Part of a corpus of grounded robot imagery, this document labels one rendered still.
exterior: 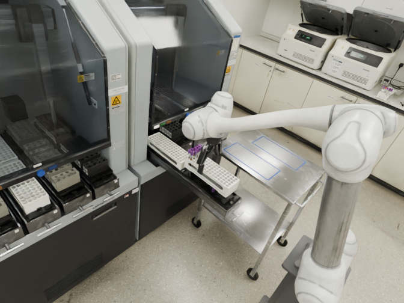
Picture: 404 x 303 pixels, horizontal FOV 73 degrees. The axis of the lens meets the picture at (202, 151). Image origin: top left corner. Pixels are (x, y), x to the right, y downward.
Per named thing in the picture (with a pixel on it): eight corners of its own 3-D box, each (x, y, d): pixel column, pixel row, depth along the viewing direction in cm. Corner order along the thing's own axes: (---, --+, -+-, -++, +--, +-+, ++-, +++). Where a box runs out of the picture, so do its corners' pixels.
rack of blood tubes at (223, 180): (183, 165, 147) (184, 157, 143) (195, 159, 153) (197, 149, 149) (225, 198, 133) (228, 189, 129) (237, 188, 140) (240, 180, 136)
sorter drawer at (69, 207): (5, 142, 156) (0, 130, 150) (31, 134, 165) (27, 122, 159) (70, 222, 122) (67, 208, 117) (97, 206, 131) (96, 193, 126)
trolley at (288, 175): (190, 223, 223) (208, 143, 174) (225, 198, 252) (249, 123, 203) (255, 284, 191) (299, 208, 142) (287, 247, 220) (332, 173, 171)
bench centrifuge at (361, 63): (318, 72, 306) (348, 5, 265) (336, 64, 347) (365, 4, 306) (368, 92, 281) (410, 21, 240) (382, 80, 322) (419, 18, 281)
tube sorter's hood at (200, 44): (100, 92, 173) (92, -23, 135) (169, 76, 213) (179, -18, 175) (152, 130, 150) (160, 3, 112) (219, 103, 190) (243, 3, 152)
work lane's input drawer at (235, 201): (139, 152, 169) (139, 140, 163) (156, 144, 178) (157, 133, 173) (230, 225, 136) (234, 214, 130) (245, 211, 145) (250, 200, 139)
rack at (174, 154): (145, 145, 164) (146, 137, 161) (158, 139, 171) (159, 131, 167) (180, 171, 151) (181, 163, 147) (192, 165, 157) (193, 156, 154)
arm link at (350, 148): (343, 286, 113) (329, 332, 98) (303, 268, 122) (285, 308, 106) (395, 111, 77) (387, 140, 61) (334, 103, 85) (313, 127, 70)
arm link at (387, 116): (339, 96, 95) (329, 107, 86) (402, 97, 84) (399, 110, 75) (336, 131, 100) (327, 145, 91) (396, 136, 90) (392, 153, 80)
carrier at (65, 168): (71, 171, 135) (70, 162, 131) (73, 174, 134) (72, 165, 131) (47, 181, 127) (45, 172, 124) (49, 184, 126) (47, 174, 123)
